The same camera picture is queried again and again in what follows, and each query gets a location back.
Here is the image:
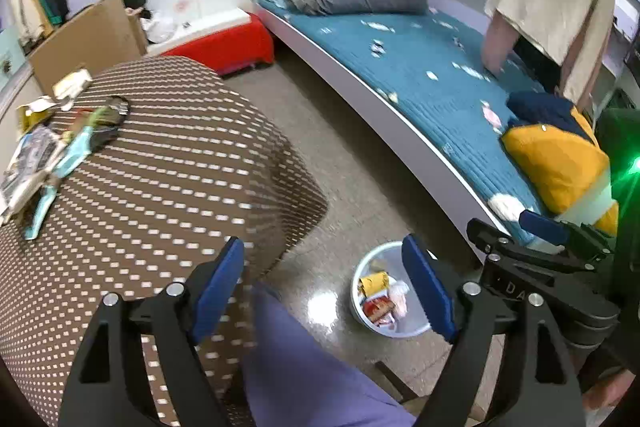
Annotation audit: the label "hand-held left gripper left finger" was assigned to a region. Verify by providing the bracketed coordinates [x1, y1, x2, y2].
[59, 237, 251, 427]

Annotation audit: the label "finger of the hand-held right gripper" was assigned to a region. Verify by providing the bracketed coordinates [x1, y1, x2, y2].
[466, 217, 576, 265]
[519, 208, 615, 254]

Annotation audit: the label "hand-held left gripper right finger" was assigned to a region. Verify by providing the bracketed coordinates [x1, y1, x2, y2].
[401, 234, 586, 427]

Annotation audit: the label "white pink wrapper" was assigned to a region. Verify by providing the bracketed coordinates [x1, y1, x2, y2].
[387, 279, 411, 318]

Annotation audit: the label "red snack packet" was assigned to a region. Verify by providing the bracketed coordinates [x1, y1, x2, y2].
[362, 297, 401, 327]

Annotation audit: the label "yellow orange wipes packet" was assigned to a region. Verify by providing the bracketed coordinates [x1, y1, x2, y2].
[360, 272, 392, 299]

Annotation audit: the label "blue plastic bucket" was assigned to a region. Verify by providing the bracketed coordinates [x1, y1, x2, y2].
[350, 241, 448, 340]

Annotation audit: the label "yellow white packet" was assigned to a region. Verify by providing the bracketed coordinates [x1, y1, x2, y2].
[17, 97, 71, 128]

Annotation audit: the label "person's right hand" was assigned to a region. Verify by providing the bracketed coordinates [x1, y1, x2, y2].
[586, 369, 635, 412]

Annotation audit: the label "yellow garment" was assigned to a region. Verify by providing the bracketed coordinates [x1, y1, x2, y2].
[502, 107, 621, 238]

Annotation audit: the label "person's purple trousers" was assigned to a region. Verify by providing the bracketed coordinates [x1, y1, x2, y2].
[240, 282, 416, 427]

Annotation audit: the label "navy garment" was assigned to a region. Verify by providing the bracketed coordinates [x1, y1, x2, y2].
[507, 91, 581, 132]

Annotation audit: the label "brown polka dot tablecloth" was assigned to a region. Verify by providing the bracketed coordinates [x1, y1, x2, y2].
[0, 56, 328, 427]

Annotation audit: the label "pink garment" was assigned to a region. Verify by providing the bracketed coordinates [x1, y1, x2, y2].
[481, 9, 523, 75]

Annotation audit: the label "teal wrapper piece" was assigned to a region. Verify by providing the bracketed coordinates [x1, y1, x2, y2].
[22, 184, 61, 240]

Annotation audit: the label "teal face mask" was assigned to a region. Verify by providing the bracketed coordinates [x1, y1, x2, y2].
[52, 127, 98, 178]

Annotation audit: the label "bed with teal cover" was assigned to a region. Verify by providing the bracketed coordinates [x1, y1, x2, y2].
[255, 0, 556, 243]

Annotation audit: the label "small black item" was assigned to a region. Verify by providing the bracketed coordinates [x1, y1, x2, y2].
[102, 96, 131, 125]

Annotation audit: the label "red covered bench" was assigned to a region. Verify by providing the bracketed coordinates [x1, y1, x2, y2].
[160, 9, 276, 75]

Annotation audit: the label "white plastic bag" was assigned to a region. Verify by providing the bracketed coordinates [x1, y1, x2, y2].
[140, 12, 176, 42]

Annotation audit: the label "cardboard box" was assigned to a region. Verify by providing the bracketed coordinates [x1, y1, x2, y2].
[27, 0, 148, 95]

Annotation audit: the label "black clothing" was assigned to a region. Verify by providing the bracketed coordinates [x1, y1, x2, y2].
[122, 0, 151, 20]

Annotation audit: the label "cream jacket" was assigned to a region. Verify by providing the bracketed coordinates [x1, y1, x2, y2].
[7, 0, 51, 42]

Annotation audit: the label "light green bunk bed frame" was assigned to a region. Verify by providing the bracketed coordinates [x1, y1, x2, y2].
[247, 0, 640, 258]

